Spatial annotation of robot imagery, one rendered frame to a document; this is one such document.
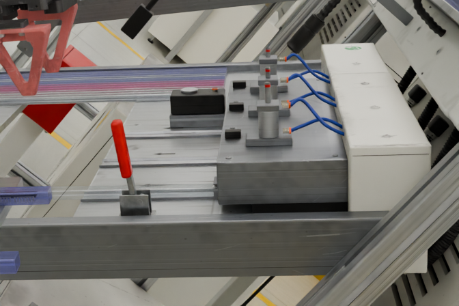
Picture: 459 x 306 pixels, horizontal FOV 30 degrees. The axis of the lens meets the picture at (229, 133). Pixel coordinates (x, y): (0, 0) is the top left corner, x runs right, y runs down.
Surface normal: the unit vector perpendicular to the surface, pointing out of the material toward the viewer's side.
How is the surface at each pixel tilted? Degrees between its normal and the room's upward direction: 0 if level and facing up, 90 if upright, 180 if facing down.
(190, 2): 90
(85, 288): 0
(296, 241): 90
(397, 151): 90
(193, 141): 43
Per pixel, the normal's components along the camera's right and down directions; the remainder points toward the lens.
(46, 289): 0.65, -0.72
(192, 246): -0.04, 0.31
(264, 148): -0.04, -0.95
